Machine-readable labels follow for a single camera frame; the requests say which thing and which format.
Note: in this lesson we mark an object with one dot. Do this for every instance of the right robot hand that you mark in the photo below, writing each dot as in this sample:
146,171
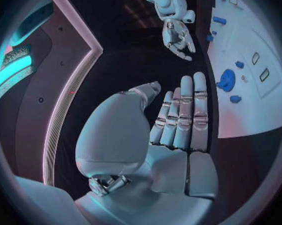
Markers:
176,35

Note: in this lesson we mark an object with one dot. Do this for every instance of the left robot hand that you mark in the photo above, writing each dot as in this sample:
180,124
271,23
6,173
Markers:
122,131

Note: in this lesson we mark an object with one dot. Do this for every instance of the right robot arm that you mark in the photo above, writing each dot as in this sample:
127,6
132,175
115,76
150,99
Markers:
171,1

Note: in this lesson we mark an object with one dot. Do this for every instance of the white task board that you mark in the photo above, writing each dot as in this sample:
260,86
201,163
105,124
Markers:
244,105

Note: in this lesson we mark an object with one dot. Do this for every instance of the small blue peg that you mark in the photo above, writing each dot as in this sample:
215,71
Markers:
214,32

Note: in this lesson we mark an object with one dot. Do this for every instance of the blue cylinder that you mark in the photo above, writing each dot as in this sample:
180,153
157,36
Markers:
219,20

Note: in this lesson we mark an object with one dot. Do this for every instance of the blue gear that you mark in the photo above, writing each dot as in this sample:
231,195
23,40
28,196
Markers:
227,80

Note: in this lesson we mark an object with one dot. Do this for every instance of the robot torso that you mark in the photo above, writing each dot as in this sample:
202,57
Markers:
49,90

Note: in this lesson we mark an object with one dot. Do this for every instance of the blue block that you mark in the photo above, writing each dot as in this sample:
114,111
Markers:
235,99

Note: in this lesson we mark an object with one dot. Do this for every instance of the glowing light bar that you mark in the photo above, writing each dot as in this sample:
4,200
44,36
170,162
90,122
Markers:
14,70

